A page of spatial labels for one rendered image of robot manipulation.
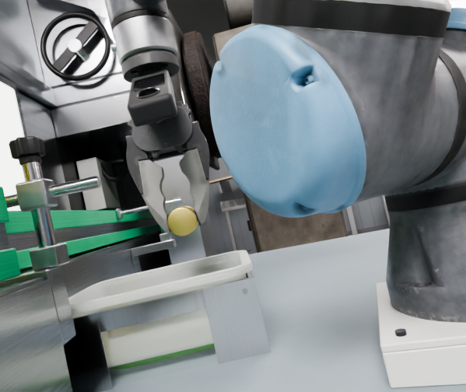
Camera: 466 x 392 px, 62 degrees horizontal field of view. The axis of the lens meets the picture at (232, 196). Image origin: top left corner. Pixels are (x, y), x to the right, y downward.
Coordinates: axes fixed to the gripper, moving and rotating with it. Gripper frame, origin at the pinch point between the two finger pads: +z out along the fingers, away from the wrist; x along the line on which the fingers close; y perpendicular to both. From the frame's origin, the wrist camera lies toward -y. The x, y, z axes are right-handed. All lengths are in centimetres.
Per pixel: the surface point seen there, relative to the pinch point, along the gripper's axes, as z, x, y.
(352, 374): 14.9, -12.2, -16.0
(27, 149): -9.6, 11.5, -10.6
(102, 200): -11, 34, 87
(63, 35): -63, 32, 75
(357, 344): 15.1, -14.6, -10.6
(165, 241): 6, 11, 52
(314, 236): 32, -56, 191
